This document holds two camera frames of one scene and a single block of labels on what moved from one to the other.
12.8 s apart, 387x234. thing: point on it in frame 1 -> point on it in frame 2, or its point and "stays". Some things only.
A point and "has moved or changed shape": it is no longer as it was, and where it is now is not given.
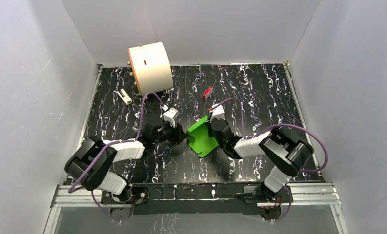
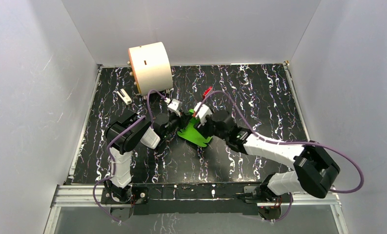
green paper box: x=204 y=142 has moved or changed shape
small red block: x=207 y=92 stays
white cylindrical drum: x=152 y=67 stays
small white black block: x=124 y=96 stays
